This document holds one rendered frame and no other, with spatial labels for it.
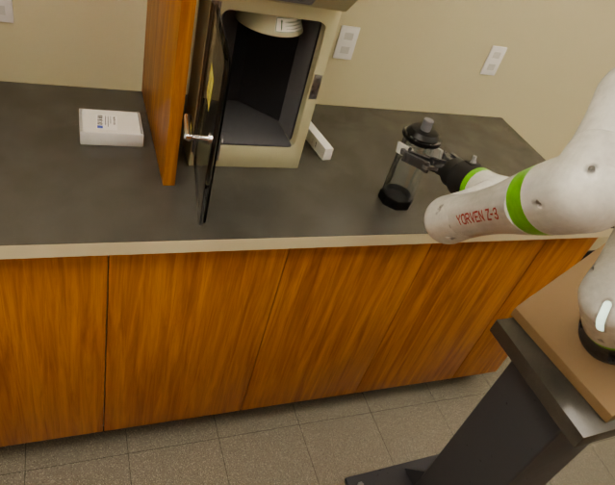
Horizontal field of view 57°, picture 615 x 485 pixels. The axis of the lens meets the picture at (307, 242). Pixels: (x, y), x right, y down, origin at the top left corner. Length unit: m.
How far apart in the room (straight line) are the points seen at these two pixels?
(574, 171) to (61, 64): 1.48
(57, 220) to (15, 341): 0.37
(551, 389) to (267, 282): 0.75
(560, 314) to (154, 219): 0.98
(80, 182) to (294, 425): 1.20
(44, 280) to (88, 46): 0.75
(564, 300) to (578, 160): 0.66
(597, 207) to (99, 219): 1.01
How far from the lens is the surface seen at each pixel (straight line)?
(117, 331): 1.59
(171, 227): 1.36
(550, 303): 1.47
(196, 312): 1.57
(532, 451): 1.55
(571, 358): 1.43
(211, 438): 2.11
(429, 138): 1.53
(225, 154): 1.57
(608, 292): 1.21
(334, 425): 2.24
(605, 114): 0.91
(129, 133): 1.60
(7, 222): 1.37
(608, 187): 0.85
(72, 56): 1.88
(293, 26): 1.48
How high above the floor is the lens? 1.82
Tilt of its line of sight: 39 degrees down
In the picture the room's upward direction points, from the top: 18 degrees clockwise
